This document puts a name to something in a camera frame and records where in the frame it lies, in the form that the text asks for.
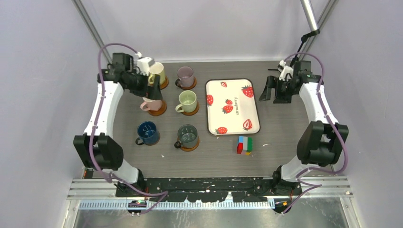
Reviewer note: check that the light green mug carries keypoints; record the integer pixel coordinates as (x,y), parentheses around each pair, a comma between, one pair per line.
(187,102)

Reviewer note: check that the multicolour toy brick block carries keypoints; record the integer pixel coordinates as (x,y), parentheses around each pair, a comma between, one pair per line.
(244,145)

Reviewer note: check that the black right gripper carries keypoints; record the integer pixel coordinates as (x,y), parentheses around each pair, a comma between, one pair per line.
(271,83)

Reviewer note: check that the aluminium front rail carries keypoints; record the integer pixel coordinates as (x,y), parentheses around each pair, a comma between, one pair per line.
(97,194)

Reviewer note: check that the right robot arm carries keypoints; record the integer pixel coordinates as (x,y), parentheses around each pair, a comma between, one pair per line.
(321,144)

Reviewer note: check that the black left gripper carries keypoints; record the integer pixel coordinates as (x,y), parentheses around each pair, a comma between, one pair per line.
(153,92)

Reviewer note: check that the pink mug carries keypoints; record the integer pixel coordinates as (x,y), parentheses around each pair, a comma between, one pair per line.
(151,105)

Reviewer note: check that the lilac mug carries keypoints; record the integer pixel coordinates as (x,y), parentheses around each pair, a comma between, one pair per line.
(185,72)

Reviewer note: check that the cream tray with black rim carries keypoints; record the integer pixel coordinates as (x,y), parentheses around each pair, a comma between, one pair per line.
(231,107)

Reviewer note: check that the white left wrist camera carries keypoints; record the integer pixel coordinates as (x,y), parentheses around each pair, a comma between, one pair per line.
(144,64)

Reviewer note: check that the cream mug yellow handle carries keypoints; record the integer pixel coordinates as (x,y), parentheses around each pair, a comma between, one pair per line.
(157,69)

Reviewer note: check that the dark blue mug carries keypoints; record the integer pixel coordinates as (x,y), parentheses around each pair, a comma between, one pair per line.
(144,130)

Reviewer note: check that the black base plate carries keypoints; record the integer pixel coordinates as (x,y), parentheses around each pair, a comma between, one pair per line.
(242,189)

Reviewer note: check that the black camera tripod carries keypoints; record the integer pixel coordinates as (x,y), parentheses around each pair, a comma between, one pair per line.
(302,65)

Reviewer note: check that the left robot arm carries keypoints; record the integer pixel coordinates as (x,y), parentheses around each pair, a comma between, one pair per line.
(95,146)

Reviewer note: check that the silver pole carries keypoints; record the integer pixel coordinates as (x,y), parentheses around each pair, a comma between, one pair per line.
(310,15)

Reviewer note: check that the dark brown wooden coaster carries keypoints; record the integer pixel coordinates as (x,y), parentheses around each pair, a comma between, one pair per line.
(152,140)

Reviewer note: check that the dark green mug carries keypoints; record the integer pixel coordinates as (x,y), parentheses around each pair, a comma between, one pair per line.
(187,136)

